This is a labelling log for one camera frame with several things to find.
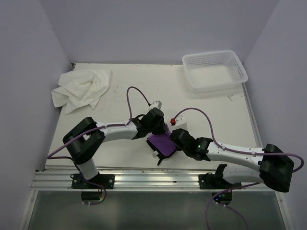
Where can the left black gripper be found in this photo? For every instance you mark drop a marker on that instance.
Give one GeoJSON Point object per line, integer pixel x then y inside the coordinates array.
{"type": "Point", "coordinates": [162, 129]}

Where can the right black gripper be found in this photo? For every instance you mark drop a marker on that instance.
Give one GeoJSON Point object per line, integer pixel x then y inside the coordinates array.
{"type": "Point", "coordinates": [186, 131]}

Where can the purple microfiber towel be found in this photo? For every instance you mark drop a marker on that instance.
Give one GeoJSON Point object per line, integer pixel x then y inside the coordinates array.
{"type": "Point", "coordinates": [162, 146]}

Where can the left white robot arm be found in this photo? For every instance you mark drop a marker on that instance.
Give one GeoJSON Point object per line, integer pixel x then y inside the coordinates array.
{"type": "Point", "coordinates": [83, 140]}

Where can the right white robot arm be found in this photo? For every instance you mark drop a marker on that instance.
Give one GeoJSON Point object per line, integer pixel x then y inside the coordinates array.
{"type": "Point", "coordinates": [264, 166]}

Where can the white perforated plastic basket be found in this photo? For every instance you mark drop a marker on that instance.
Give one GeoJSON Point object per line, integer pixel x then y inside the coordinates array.
{"type": "Point", "coordinates": [213, 71]}

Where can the white crumpled towel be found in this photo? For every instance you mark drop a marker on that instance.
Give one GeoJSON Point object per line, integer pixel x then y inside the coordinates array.
{"type": "Point", "coordinates": [79, 88]}

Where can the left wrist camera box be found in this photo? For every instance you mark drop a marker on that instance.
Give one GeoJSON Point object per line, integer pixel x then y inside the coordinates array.
{"type": "Point", "coordinates": [156, 104]}

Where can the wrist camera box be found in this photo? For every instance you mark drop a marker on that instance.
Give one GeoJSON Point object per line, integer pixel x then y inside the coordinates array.
{"type": "Point", "coordinates": [177, 123]}
{"type": "Point", "coordinates": [156, 104]}

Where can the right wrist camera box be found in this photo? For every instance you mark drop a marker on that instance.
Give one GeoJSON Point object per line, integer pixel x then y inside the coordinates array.
{"type": "Point", "coordinates": [177, 123]}

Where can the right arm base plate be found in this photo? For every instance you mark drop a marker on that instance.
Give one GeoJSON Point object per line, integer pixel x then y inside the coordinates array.
{"type": "Point", "coordinates": [209, 181]}

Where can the aluminium mounting rail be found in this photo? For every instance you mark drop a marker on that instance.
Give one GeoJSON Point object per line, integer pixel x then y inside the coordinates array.
{"type": "Point", "coordinates": [148, 180]}

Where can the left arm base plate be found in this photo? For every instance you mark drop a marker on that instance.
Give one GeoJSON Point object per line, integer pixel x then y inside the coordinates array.
{"type": "Point", "coordinates": [105, 180]}

